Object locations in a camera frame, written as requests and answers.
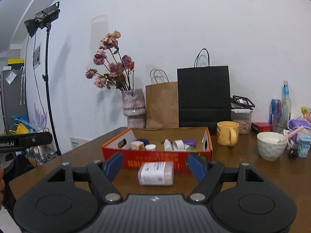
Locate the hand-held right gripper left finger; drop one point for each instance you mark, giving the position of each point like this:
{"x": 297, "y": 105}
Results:
{"x": 114, "y": 166}

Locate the white round lid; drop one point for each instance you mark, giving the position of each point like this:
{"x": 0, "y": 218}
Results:
{"x": 150, "y": 147}

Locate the small yoghurt cup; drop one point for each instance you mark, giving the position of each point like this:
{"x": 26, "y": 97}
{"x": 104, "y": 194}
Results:
{"x": 303, "y": 148}

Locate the yellow bear mug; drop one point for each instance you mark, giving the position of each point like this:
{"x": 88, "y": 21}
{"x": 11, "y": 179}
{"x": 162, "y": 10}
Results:
{"x": 226, "y": 133}

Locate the black clip lid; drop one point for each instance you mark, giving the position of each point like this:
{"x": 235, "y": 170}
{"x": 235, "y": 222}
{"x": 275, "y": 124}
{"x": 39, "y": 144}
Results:
{"x": 252, "y": 104}

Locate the person's left hand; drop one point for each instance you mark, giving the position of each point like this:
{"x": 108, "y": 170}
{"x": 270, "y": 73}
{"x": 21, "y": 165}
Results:
{"x": 1, "y": 180}

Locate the blue drink can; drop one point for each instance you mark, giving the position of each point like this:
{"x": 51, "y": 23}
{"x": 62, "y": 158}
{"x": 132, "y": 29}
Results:
{"x": 274, "y": 111}

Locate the pink mottled ceramic vase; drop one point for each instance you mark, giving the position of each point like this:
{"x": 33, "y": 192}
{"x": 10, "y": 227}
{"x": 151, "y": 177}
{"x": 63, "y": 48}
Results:
{"x": 133, "y": 106}

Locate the purple packet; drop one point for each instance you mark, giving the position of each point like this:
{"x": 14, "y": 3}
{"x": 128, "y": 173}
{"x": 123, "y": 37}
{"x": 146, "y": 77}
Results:
{"x": 298, "y": 122}

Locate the brown paper bag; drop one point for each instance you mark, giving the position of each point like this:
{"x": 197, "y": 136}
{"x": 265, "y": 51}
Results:
{"x": 161, "y": 104}

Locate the clear glass cup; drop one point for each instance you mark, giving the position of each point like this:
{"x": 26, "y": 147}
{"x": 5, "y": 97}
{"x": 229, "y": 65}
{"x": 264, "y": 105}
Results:
{"x": 279, "y": 127}

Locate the orange cardboard box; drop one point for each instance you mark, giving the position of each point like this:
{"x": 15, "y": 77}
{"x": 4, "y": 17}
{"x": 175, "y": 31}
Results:
{"x": 170, "y": 133}

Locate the purple wall sticker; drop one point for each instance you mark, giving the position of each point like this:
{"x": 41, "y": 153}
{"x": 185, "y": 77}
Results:
{"x": 40, "y": 115}

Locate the white dropper bottle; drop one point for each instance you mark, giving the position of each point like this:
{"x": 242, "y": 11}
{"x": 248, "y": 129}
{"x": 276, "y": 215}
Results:
{"x": 167, "y": 145}

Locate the white ceramic bowl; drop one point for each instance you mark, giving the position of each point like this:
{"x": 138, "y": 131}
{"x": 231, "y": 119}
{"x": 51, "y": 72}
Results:
{"x": 269, "y": 148}

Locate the wall poster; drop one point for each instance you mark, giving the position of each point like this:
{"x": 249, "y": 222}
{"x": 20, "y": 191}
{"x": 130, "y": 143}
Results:
{"x": 37, "y": 55}

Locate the blue and yellow bag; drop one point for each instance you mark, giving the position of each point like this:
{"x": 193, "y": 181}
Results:
{"x": 20, "y": 126}

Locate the yellow box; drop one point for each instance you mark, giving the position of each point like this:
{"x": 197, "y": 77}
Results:
{"x": 15, "y": 62}

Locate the clear glass bottle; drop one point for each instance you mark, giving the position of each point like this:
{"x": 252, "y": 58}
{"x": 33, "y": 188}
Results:
{"x": 286, "y": 104}

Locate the clear cereal container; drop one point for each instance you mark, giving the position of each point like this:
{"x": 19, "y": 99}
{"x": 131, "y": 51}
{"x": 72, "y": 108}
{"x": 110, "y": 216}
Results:
{"x": 243, "y": 123}

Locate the pink spoon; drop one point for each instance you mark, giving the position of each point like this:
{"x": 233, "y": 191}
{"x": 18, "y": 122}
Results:
{"x": 292, "y": 133}

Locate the dark grey cabinet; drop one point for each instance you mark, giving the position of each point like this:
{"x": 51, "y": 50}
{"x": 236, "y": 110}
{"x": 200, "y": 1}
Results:
{"x": 13, "y": 106}

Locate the blue ridged cap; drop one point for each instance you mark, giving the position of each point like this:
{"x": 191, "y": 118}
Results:
{"x": 144, "y": 141}

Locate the white bottle yellow label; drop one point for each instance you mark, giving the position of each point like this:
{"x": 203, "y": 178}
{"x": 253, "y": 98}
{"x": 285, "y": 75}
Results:
{"x": 137, "y": 146}

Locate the dried rose bouquet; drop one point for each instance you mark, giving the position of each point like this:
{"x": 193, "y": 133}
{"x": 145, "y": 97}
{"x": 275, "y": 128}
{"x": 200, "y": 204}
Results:
{"x": 114, "y": 69}

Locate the studio light on stand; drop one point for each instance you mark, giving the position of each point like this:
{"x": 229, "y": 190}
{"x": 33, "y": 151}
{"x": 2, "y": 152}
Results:
{"x": 46, "y": 15}

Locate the clear cotton swab box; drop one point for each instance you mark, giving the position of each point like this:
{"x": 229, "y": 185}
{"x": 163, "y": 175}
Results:
{"x": 155, "y": 173}

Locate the colourful small ornament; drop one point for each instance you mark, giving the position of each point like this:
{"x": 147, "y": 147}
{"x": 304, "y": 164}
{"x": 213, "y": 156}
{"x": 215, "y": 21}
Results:
{"x": 306, "y": 112}

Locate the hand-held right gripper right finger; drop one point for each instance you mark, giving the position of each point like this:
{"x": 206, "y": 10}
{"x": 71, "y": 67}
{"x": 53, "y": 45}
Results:
{"x": 195, "y": 166}

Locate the purple ridged cap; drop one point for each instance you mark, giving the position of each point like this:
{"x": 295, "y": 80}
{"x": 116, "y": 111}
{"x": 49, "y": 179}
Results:
{"x": 189, "y": 142}

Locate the black paper bag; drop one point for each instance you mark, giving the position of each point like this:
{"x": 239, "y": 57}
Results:
{"x": 204, "y": 94}

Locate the red and black box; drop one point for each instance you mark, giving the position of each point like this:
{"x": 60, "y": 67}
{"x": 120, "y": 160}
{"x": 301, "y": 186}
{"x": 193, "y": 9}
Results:
{"x": 263, "y": 125}

